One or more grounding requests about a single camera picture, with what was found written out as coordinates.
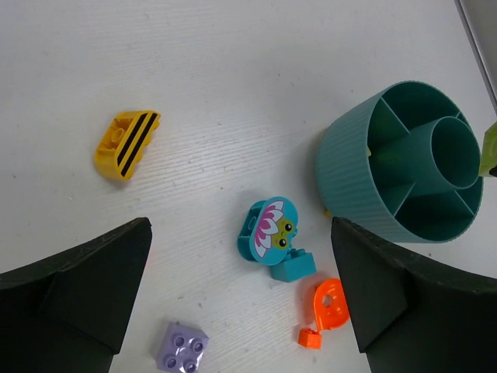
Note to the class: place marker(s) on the light purple square lego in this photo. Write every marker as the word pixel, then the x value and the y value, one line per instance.
pixel 182 349

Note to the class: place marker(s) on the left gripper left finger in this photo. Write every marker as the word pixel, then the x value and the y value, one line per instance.
pixel 69 312

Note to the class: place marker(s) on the yellow curved striped lego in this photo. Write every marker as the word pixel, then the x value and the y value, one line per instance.
pixel 122 146

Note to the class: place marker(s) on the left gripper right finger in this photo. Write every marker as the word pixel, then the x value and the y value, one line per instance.
pixel 411 313

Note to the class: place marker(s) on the pale green lego block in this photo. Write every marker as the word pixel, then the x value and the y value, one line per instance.
pixel 488 161

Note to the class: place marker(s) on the teal flower frog lego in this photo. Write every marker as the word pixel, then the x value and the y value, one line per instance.
pixel 266 237

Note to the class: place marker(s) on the teal round divided container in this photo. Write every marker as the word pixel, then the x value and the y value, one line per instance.
pixel 403 164

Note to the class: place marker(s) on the orange round dish lego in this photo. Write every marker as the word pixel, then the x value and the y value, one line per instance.
pixel 330 307

